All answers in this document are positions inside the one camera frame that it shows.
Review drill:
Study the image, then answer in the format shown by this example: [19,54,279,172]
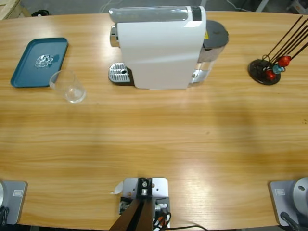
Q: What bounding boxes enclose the chrome coffee machine lever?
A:
[108,6,193,24]

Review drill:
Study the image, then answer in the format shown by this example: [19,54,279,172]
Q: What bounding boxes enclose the white mounting block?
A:
[119,177,172,229]

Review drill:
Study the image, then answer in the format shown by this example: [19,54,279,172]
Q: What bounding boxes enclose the clear glass cup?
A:
[49,70,87,104]

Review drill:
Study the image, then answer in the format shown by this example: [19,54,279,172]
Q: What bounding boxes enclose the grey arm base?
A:
[268,177,308,227]
[0,180,28,225]

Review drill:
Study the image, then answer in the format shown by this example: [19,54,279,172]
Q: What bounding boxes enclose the white tape scrap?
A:
[110,181,124,195]

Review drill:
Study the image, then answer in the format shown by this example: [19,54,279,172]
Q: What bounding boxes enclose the orange and white cable bundle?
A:
[153,211,172,229]

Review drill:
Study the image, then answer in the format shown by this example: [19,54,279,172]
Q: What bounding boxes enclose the dark camera post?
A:
[108,177,154,231]

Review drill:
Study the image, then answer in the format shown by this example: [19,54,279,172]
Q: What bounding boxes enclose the black capsule holder with rods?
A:
[248,15,308,85]

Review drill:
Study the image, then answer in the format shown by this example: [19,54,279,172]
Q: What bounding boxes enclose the black base cable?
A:
[280,211,301,231]
[0,206,10,225]

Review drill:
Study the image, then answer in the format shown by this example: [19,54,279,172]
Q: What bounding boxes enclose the metal drip tray grate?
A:
[107,62,134,86]

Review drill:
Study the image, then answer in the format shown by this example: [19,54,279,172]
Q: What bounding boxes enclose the white capsule coffee machine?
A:
[107,5,207,91]

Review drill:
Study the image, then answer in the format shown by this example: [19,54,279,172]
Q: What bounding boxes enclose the teal plastic tray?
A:
[10,37,69,89]

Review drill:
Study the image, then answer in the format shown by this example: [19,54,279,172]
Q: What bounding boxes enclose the white frame leg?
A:
[255,0,270,12]

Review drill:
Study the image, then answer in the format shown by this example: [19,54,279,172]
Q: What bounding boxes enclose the black floor object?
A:
[31,9,52,17]

